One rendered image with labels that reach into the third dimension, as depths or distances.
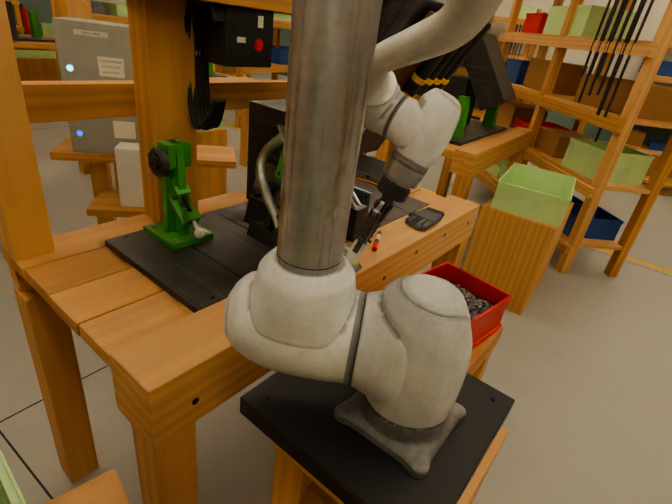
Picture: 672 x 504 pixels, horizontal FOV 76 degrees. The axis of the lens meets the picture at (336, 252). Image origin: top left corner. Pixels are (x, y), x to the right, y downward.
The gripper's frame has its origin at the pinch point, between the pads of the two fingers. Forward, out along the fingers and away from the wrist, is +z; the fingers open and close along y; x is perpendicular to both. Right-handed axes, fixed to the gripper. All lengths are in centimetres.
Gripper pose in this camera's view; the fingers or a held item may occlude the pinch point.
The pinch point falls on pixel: (356, 251)
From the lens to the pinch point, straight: 107.1
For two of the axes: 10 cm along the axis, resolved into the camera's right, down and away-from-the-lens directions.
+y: 3.4, -2.4, 9.1
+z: -4.6, 8.0, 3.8
